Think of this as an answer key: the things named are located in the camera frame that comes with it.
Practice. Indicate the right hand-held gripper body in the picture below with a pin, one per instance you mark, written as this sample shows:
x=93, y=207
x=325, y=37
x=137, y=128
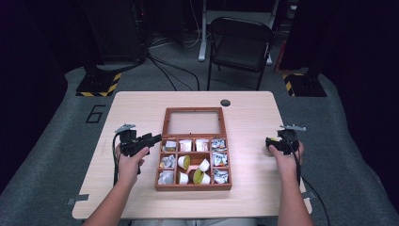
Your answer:
x=288, y=141

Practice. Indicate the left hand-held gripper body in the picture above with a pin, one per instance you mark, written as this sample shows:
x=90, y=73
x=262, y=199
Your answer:
x=130, y=142

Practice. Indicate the small cup with yellow lid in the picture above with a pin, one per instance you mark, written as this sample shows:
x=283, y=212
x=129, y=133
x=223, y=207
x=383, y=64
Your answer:
x=274, y=139

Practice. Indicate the brown wooden compartment box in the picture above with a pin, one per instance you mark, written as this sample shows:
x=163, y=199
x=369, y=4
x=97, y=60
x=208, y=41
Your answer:
x=194, y=187

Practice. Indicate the person's right hand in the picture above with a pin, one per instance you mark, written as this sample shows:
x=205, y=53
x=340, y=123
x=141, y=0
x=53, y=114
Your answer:
x=290, y=163

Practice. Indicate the person's left hand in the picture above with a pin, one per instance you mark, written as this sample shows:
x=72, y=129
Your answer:
x=130, y=168

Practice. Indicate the silver foil sachet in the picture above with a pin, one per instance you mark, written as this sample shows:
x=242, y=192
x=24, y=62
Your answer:
x=169, y=146
x=166, y=177
x=220, y=175
x=168, y=161
x=220, y=159
x=218, y=144

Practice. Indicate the white and red sachet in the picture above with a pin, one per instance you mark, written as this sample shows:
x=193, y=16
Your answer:
x=185, y=145
x=201, y=145

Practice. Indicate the white cup with green lid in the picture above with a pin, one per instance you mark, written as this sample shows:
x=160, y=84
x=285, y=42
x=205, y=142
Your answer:
x=201, y=178
x=183, y=162

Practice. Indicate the plain white small cup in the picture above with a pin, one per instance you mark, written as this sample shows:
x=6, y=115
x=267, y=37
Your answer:
x=182, y=178
x=204, y=164

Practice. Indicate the small brown cup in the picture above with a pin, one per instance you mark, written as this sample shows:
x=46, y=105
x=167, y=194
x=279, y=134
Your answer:
x=191, y=173

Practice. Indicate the black yellow striped stand base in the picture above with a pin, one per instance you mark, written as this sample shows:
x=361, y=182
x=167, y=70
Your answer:
x=98, y=84
x=306, y=86

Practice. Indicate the grey tape strip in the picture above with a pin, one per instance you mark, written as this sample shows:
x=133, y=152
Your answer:
x=77, y=199
x=309, y=195

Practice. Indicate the black table grommet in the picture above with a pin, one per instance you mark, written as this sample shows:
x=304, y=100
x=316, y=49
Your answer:
x=225, y=102

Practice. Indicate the red object on floor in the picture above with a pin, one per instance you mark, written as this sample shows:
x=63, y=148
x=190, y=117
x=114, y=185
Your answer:
x=279, y=58

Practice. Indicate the black folding chair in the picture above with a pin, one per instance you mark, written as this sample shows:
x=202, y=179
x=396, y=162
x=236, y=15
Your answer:
x=240, y=50

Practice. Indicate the dark equipment cabinet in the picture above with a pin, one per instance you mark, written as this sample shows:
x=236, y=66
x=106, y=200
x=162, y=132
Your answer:
x=116, y=28

